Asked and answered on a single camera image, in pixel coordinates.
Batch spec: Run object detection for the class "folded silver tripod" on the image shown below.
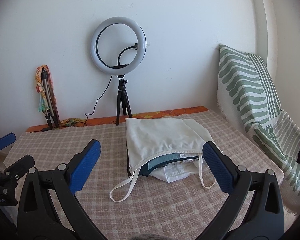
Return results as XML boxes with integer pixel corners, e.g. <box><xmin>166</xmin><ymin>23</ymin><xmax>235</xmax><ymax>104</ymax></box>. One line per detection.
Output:
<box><xmin>41</xmin><ymin>67</ymin><xmax>59</xmax><ymax>129</ymax></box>

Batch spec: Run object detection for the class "orange floral bed sheet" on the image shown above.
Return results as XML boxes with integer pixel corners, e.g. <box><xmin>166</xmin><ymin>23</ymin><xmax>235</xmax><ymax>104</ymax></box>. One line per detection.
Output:
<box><xmin>26</xmin><ymin>106</ymin><xmax>210</xmax><ymax>133</ymax></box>

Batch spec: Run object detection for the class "black ring light cable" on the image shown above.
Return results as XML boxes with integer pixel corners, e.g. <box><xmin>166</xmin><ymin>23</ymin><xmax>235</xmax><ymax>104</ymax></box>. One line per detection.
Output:
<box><xmin>65</xmin><ymin>74</ymin><xmax>114</xmax><ymax>128</ymax></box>

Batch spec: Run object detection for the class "white ring light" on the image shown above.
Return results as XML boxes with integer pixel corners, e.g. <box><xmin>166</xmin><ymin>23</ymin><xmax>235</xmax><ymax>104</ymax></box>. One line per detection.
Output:
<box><xmin>90</xmin><ymin>16</ymin><xmax>147</xmax><ymax>76</ymax></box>

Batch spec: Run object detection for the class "green striped white pillow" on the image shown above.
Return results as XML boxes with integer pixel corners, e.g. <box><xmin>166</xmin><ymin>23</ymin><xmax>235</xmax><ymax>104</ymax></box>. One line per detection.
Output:
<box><xmin>217</xmin><ymin>44</ymin><xmax>300</xmax><ymax>212</ymax></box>

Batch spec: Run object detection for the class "white folded garment with label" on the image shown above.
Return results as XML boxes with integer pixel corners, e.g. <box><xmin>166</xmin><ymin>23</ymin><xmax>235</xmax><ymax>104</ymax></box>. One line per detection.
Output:
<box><xmin>150</xmin><ymin>159</ymin><xmax>199</xmax><ymax>183</ymax></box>

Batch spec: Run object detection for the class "dark teal patterned folded garment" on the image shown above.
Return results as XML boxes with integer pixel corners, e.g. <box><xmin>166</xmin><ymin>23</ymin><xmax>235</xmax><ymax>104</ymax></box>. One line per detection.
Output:
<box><xmin>127</xmin><ymin>143</ymin><xmax>186</xmax><ymax>181</ymax></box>

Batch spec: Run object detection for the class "colourful floral scarf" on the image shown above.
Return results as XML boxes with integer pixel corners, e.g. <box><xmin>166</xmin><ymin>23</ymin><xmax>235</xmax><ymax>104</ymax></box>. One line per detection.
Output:
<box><xmin>35</xmin><ymin>64</ymin><xmax>58</xmax><ymax>115</ymax></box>

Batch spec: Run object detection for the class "pink checked bed cover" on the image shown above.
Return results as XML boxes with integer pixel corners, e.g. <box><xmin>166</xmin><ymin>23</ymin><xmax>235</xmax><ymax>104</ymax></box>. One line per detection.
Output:
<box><xmin>3</xmin><ymin>109</ymin><xmax>285</xmax><ymax>240</ymax></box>

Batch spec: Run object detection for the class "black mini tripod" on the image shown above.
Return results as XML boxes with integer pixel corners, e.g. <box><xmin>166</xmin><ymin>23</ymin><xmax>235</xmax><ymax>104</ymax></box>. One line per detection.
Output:
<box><xmin>116</xmin><ymin>75</ymin><xmax>132</xmax><ymax>126</ymax></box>

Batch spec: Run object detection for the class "white camisole top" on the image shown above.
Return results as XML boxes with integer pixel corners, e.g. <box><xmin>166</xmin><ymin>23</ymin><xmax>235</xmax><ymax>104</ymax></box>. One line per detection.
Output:
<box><xmin>109</xmin><ymin>118</ymin><xmax>216</xmax><ymax>203</ymax></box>

